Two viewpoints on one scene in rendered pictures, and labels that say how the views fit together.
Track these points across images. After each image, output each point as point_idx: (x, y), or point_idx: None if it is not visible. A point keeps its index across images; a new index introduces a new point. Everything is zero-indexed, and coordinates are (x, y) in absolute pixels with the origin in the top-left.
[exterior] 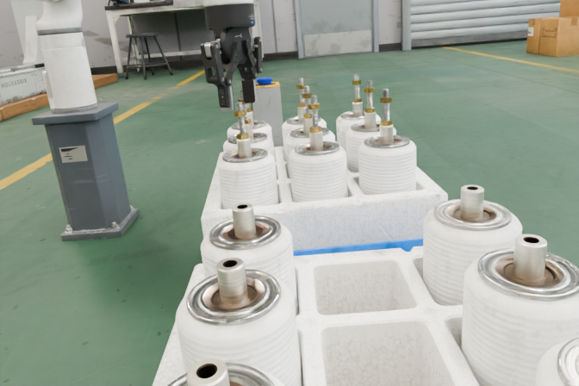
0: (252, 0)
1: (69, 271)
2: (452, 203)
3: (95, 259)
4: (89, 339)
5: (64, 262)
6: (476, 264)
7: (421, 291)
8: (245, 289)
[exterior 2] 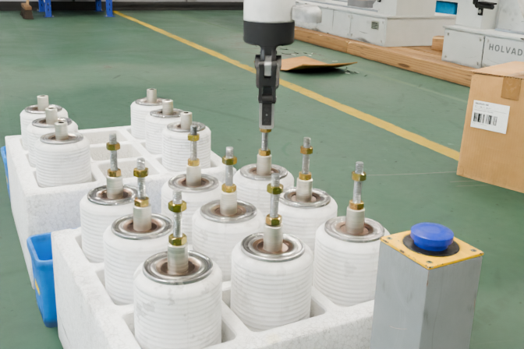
0: (244, 17)
1: (489, 299)
2: (70, 140)
3: (493, 316)
4: None
5: (522, 308)
6: (71, 124)
7: (93, 168)
8: (162, 110)
